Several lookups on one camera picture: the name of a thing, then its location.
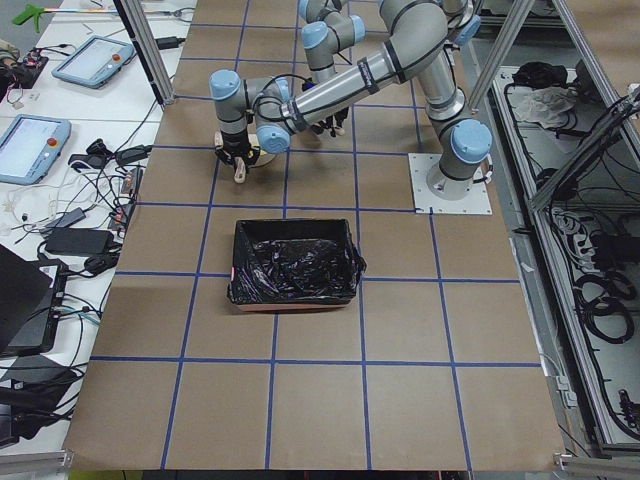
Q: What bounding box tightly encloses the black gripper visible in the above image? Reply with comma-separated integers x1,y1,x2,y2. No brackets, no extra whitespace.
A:
310,108,349,137
214,129,260,167

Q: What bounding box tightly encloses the beige plastic dustpan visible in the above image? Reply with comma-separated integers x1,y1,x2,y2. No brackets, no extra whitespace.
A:
213,130,275,184

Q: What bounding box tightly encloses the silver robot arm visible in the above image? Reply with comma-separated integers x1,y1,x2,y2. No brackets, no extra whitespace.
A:
298,1,366,92
209,1,492,184

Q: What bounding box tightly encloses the bin with black bag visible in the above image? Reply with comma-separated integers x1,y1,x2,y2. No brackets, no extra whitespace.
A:
227,218,366,312

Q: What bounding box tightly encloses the upper teach pendant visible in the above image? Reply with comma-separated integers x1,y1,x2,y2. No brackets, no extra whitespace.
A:
52,36,135,89

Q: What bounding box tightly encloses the teach pendant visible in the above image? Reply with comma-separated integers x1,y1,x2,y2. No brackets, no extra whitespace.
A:
52,36,135,89
1,114,71,185

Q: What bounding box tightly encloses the black power adapter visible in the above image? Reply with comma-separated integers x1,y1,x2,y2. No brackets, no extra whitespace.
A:
45,228,117,256

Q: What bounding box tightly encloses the lower teach pendant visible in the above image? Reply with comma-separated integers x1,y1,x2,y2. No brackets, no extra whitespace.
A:
1,114,71,185

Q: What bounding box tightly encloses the white crumpled cloth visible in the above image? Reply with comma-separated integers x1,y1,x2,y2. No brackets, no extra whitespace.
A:
514,86,578,129

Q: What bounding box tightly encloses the black laptop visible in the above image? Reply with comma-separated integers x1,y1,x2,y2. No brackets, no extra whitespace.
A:
1,247,68,357

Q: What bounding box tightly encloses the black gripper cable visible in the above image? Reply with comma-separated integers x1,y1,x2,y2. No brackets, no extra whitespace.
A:
249,74,317,124

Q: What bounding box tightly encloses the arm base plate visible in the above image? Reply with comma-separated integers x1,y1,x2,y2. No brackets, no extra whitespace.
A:
408,153,493,216

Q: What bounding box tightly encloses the aluminium frame post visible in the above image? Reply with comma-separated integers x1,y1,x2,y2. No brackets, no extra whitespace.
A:
113,0,175,107

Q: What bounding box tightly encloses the green handled tool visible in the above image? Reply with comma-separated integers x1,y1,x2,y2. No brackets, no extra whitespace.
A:
11,4,117,30

